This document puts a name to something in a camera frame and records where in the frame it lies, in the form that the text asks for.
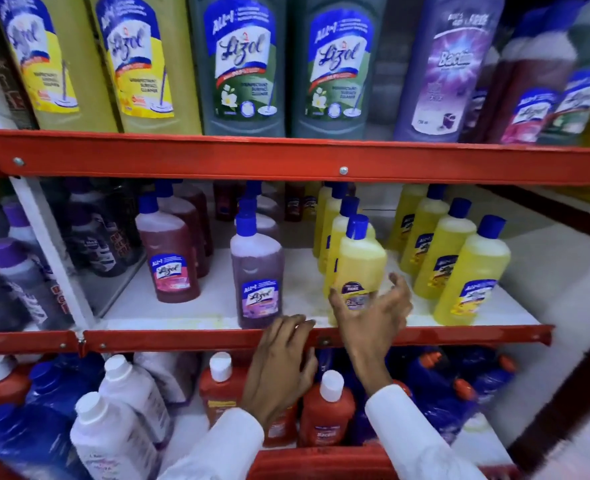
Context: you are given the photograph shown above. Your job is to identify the person's left hand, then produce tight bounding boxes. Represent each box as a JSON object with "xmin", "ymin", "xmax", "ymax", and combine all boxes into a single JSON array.
[{"xmin": 241, "ymin": 316, "xmax": 320, "ymax": 432}]

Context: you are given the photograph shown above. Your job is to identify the person's right hand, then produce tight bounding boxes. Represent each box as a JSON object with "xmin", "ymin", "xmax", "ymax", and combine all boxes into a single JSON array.
[{"xmin": 328, "ymin": 272, "xmax": 415, "ymax": 369}]

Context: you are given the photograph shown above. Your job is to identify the yellow floor cleaner bottle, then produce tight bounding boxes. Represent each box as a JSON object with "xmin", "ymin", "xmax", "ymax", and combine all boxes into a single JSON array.
[{"xmin": 327, "ymin": 215, "xmax": 389, "ymax": 327}]

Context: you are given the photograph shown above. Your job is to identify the person's right forearm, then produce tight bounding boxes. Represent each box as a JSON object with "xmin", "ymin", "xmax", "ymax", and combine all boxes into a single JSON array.
[{"xmin": 355, "ymin": 366, "xmax": 491, "ymax": 480}]

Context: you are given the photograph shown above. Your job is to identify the orange bottle white cap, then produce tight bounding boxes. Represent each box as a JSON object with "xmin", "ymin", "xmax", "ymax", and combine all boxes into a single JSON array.
[
  {"xmin": 299, "ymin": 370, "xmax": 357, "ymax": 448},
  {"xmin": 0, "ymin": 356, "xmax": 32, "ymax": 411},
  {"xmin": 264, "ymin": 404, "xmax": 299, "ymax": 448},
  {"xmin": 199, "ymin": 352, "xmax": 249, "ymax": 428}
]

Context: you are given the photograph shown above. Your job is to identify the purple cleaner bottle blue cap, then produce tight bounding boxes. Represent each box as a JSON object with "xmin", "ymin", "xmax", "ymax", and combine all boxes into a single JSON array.
[
  {"xmin": 245, "ymin": 181, "xmax": 284, "ymax": 223},
  {"xmin": 237, "ymin": 197, "xmax": 282, "ymax": 243},
  {"xmin": 230, "ymin": 213, "xmax": 285, "ymax": 330}
]

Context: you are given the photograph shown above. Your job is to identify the red metal shelf beam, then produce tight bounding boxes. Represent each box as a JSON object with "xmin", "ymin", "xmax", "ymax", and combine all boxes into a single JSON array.
[
  {"xmin": 0, "ymin": 324, "xmax": 555, "ymax": 356},
  {"xmin": 247, "ymin": 442, "xmax": 522, "ymax": 480},
  {"xmin": 0, "ymin": 129, "xmax": 590, "ymax": 187}
]

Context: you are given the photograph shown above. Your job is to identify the small dark red bottle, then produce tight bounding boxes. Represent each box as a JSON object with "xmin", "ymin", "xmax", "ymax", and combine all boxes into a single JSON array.
[
  {"xmin": 213, "ymin": 181, "xmax": 239, "ymax": 223},
  {"xmin": 285, "ymin": 182, "xmax": 306, "ymax": 223}
]

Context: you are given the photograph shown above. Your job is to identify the white shelf board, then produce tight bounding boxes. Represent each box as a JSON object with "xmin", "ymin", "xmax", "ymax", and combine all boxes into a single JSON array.
[{"xmin": 100, "ymin": 247, "xmax": 542, "ymax": 330}]

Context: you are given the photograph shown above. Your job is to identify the group of blue orange-capped bottles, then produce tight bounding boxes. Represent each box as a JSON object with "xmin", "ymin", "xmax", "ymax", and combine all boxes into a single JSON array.
[{"xmin": 315, "ymin": 347, "xmax": 519, "ymax": 445}]

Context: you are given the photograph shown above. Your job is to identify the rows of yellow cleaner bottles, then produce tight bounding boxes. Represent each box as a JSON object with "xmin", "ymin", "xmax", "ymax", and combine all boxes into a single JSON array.
[{"xmin": 312, "ymin": 182, "xmax": 512, "ymax": 327}]

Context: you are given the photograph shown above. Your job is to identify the red brown cleaner bottle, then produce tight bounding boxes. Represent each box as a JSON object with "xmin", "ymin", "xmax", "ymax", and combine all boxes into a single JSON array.
[
  {"xmin": 155, "ymin": 181, "xmax": 211, "ymax": 278},
  {"xmin": 135, "ymin": 195, "xmax": 201, "ymax": 304},
  {"xmin": 172, "ymin": 179, "xmax": 215, "ymax": 258}
]

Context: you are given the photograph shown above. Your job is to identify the large grey green cleaner bottle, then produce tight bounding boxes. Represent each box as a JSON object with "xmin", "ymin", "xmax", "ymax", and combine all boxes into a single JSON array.
[
  {"xmin": 290, "ymin": 0, "xmax": 389, "ymax": 141},
  {"xmin": 187, "ymin": 0, "xmax": 289, "ymax": 138}
]

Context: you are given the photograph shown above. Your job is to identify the large purple cleaner bottle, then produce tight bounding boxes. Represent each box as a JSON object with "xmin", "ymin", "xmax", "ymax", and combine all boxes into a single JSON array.
[{"xmin": 394, "ymin": 0, "xmax": 506, "ymax": 143}]

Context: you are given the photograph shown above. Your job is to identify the large olive yellow cleaner bottle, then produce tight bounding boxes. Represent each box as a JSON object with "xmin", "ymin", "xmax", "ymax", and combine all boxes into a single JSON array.
[
  {"xmin": 0, "ymin": 0, "xmax": 119, "ymax": 133},
  {"xmin": 87, "ymin": 0, "xmax": 204, "ymax": 136}
]

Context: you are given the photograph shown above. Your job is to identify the large dark red cleaner bottle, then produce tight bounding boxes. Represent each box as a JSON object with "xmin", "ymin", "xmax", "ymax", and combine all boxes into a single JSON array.
[{"xmin": 485, "ymin": 7, "xmax": 579, "ymax": 145}]

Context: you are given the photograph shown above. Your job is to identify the group of dark purple-capped bottles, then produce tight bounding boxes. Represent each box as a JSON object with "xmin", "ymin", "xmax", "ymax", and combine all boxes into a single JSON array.
[{"xmin": 0, "ymin": 177, "xmax": 144, "ymax": 333}]

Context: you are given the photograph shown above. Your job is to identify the white shelf upright post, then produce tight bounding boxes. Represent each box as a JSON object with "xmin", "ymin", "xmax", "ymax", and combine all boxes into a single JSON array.
[{"xmin": 0, "ymin": 60, "xmax": 99, "ymax": 331}]

